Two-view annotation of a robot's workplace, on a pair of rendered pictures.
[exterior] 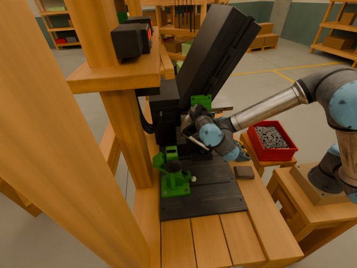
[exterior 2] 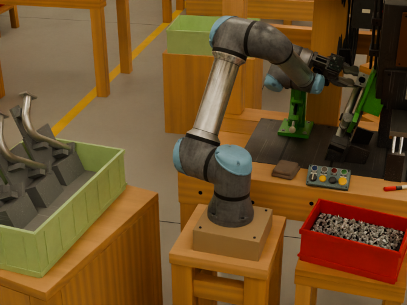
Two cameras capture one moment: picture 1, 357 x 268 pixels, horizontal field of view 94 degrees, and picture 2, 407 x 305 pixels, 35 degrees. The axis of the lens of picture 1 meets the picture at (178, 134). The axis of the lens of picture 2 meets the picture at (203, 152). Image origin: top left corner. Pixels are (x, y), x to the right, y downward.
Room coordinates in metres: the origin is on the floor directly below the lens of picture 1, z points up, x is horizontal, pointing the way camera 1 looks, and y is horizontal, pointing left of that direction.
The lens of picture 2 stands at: (1.02, -2.48, 2.06)
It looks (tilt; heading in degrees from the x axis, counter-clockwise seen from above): 27 degrees down; 110
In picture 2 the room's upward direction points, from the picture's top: straight up
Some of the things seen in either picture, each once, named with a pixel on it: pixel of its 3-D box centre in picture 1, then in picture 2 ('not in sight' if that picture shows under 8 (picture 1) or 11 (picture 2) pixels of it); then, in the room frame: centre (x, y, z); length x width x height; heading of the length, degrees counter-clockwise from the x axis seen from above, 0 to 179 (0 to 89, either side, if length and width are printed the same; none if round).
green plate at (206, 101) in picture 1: (200, 110); (373, 93); (0.83, -0.14, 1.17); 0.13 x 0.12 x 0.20; 3
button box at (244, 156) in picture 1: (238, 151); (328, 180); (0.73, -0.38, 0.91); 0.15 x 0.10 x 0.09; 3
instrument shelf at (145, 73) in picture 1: (133, 45); not in sight; (0.89, 0.19, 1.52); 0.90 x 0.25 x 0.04; 3
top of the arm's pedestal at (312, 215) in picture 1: (316, 190); (229, 238); (0.47, -0.74, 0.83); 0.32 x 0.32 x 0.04; 3
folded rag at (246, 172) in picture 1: (244, 172); (286, 169); (0.57, -0.35, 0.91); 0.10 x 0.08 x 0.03; 83
